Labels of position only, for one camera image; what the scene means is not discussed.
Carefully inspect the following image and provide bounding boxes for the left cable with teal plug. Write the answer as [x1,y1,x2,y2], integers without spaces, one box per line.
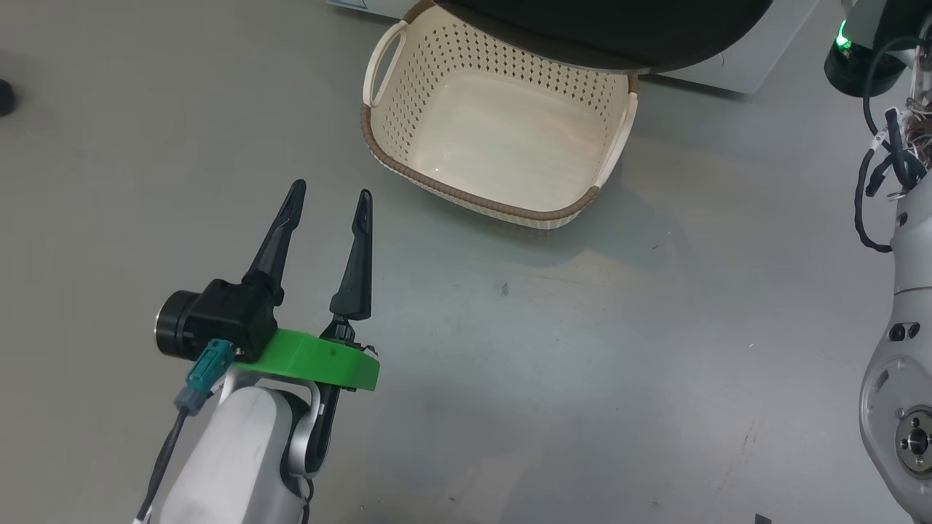
[133,338,236,524]

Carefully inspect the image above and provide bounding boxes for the black glass washing machine door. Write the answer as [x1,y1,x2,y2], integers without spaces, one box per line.
[435,0,774,74]

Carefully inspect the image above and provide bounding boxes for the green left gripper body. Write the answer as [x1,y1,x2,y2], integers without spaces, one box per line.
[234,327,381,392]

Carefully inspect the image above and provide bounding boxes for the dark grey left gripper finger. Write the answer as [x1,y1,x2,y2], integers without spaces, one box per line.
[320,189,374,346]
[242,179,307,306]

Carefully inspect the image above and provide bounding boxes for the cream perforated laundry basket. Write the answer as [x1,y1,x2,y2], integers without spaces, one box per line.
[360,0,640,231]

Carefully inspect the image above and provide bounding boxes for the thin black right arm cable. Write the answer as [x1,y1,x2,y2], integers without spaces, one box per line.
[854,36,929,254]

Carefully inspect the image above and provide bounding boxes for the white washing machine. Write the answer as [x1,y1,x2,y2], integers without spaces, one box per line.
[326,0,821,95]

